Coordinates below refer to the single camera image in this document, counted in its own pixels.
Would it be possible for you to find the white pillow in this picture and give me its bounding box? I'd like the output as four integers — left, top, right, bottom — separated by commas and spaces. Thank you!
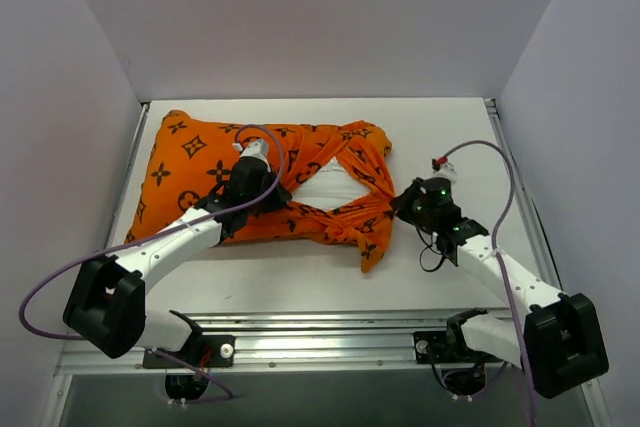
292, 157, 370, 211

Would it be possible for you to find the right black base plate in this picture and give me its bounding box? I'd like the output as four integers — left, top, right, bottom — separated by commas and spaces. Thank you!
412, 330, 500, 365

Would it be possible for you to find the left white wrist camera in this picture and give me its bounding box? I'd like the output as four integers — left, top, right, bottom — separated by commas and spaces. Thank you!
232, 138, 269, 163

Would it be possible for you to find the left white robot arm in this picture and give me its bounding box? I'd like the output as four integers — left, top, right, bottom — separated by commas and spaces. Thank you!
63, 157, 292, 366

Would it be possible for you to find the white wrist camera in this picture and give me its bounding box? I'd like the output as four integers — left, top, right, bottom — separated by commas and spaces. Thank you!
432, 157, 458, 185
232, 138, 269, 163

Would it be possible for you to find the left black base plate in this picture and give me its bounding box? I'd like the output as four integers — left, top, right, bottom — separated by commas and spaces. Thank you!
142, 334, 236, 369

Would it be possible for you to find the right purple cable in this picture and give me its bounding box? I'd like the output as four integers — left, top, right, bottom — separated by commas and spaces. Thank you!
442, 140, 539, 427

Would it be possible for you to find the aluminium frame rail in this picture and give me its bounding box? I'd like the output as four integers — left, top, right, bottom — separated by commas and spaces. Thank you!
53, 310, 599, 377

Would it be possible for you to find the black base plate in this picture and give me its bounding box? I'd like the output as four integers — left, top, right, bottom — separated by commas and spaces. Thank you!
142, 334, 236, 369
412, 330, 500, 365

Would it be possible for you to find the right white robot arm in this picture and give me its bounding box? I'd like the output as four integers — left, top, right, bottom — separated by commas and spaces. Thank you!
391, 177, 610, 399

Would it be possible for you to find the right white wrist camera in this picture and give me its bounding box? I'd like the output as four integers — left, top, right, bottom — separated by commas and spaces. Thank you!
432, 157, 458, 185

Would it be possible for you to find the orange patterned pillowcase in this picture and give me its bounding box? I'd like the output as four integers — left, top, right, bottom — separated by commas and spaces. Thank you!
125, 110, 395, 272

